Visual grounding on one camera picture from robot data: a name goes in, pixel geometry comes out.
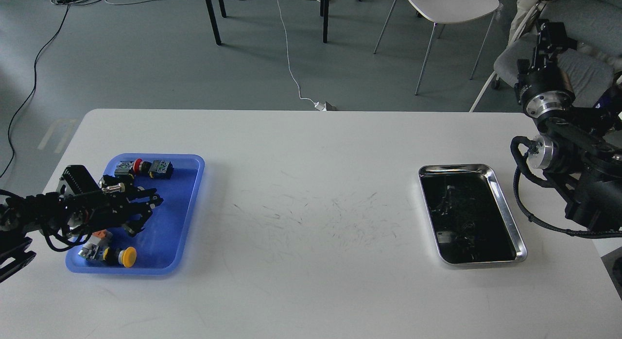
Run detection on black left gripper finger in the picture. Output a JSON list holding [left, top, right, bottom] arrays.
[[121, 207, 153, 237], [124, 186, 164, 207]]

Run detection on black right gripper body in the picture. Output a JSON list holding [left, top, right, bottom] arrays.
[[515, 67, 575, 119]]

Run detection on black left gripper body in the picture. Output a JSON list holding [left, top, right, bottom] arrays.
[[64, 192, 141, 237]]

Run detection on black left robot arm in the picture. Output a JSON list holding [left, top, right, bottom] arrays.
[[0, 187, 164, 281]]

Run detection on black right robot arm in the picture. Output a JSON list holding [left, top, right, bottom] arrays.
[[510, 19, 622, 239]]

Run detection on black contact block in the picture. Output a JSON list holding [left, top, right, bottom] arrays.
[[147, 160, 174, 180]]

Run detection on blue plastic tray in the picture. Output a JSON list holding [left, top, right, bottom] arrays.
[[65, 153, 205, 276]]

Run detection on grey upholstered chair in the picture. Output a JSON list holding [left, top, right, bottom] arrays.
[[488, 0, 622, 107]]

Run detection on white plastic chair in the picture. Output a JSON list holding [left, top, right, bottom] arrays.
[[373, 0, 501, 96]]

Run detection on silver metal tray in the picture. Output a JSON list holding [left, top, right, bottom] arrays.
[[418, 164, 527, 268]]

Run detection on black table legs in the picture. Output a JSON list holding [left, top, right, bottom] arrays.
[[202, 0, 331, 46]]

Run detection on red push button switch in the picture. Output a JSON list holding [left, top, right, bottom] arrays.
[[114, 158, 153, 177]]

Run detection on yellow push button switch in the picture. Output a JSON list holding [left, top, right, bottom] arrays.
[[102, 247, 137, 268]]

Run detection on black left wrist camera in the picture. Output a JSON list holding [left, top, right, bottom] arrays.
[[56, 165, 126, 195]]

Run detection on orange white switch block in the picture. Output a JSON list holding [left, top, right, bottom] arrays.
[[78, 230, 113, 261]]

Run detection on black cable on floor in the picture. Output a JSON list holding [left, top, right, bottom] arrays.
[[0, 0, 117, 180]]

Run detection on white cable on floor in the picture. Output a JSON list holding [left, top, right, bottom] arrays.
[[104, 0, 337, 112]]

